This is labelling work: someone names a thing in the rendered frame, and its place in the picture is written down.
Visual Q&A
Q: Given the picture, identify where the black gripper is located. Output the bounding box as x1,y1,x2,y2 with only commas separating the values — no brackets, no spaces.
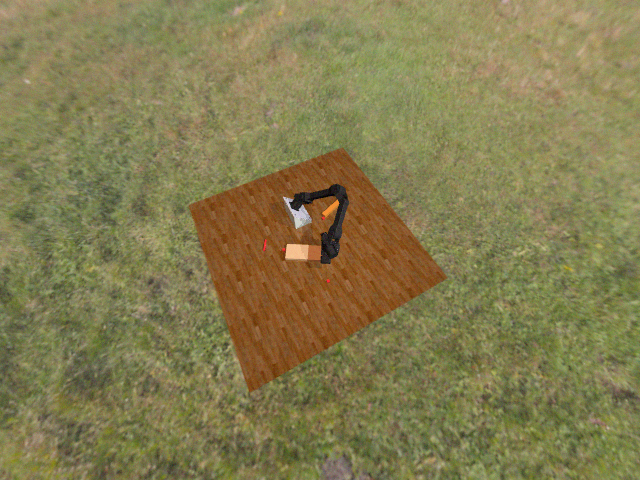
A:
320,244,331,264

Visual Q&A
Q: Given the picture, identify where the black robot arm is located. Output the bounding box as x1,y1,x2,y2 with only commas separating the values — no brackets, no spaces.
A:
289,184,349,259

